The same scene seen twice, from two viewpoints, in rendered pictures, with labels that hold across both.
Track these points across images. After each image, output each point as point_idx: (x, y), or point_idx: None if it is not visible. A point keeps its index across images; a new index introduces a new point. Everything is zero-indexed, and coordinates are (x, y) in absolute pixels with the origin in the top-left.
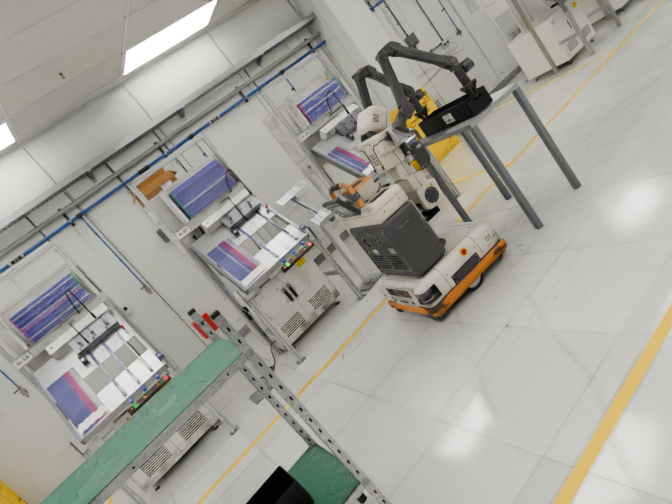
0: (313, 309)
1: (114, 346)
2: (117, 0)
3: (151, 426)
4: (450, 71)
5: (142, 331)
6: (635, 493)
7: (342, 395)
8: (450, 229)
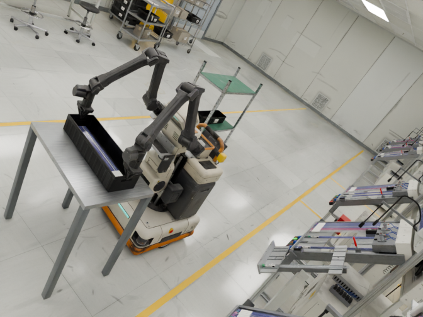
0: (290, 311)
1: (381, 195)
2: None
3: (221, 78)
4: (97, 93)
5: None
6: (115, 109)
7: (214, 203)
8: (134, 204)
